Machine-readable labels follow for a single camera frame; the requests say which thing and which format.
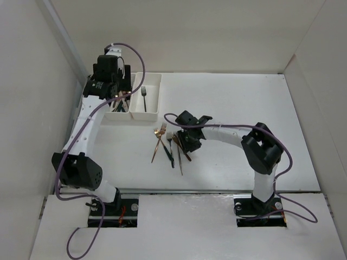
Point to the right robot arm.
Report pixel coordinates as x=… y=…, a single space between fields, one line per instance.
x=262 y=153

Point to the black fork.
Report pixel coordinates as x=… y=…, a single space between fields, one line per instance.
x=143 y=92

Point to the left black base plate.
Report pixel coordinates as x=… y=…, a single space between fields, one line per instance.
x=125 y=217

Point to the green handled silver fork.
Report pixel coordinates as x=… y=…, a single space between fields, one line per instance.
x=169 y=139

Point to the left white plastic bin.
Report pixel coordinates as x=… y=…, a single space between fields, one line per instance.
x=126 y=85

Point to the rose gold fork left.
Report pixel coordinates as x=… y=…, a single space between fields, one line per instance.
x=158 y=135

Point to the right white plastic bin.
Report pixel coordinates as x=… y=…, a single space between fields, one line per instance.
x=152 y=82

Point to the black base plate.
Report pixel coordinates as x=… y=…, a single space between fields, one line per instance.
x=250 y=214
x=125 y=217

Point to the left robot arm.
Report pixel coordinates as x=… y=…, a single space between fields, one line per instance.
x=107 y=193

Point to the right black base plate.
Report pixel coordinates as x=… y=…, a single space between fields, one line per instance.
x=250 y=214

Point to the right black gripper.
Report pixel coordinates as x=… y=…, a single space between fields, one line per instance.
x=186 y=145

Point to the white ceramic spoon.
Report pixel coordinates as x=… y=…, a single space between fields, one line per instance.
x=126 y=102

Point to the white plastic bin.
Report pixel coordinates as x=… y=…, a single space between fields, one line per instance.
x=126 y=85
x=152 y=82

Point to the green handle gold spoon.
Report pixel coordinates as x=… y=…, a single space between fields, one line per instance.
x=122 y=106

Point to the copper fork diagonal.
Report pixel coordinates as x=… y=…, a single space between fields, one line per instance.
x=187 y=157

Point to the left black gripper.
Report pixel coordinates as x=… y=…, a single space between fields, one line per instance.
x=123 y=76

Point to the silver fork long handle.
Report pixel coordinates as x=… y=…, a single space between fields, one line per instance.
x=179 y=159

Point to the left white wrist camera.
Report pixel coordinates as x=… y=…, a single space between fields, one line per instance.
x=113 y=51

